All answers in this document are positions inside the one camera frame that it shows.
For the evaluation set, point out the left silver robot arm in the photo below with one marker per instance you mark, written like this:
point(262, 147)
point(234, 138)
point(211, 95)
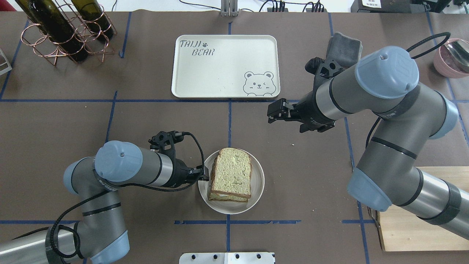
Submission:
point(95, 228)

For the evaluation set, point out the pink bowl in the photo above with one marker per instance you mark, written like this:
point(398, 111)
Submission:
point(446, 65)

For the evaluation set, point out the dark wine bottle two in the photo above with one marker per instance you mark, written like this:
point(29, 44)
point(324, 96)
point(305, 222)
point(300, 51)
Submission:
point(91, 11)

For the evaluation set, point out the metal scoop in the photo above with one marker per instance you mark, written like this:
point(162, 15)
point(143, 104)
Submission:
point(459, 52)

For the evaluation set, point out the bread slice with egg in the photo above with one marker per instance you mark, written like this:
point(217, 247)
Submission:
point(225, 197)

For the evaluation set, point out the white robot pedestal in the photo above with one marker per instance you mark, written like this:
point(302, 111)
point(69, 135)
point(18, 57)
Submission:
point(228, 258)

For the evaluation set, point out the dark wine bottle one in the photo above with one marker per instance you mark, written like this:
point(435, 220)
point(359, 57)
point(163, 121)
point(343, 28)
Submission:
point(56, 26)

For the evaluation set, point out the aluminium frame post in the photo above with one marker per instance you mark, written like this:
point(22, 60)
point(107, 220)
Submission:
point(229, 8)

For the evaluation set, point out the black computer box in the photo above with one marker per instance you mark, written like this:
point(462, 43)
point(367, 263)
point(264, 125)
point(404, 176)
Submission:
point(393, 6)

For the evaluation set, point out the cream bear tray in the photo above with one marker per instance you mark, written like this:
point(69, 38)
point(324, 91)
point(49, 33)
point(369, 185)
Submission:
point(226, 66)

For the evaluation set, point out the wooden cutting board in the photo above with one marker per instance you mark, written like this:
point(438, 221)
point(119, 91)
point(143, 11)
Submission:
point(401, 230)

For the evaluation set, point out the copper wire bottle rack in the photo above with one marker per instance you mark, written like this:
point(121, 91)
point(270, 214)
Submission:
point(74, 29)

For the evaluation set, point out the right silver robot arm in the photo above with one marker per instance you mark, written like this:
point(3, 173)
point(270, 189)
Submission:
point(387, 83)

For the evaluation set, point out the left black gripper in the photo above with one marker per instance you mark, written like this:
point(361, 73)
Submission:
point(180, 173)

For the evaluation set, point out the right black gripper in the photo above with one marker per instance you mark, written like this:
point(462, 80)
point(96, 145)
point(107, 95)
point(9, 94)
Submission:
point(307, 109)

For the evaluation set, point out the grey folded cloth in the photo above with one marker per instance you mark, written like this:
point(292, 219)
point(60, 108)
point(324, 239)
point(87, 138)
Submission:
point(345, 50)

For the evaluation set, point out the white round plate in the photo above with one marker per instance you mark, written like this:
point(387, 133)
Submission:
point(232, 208)

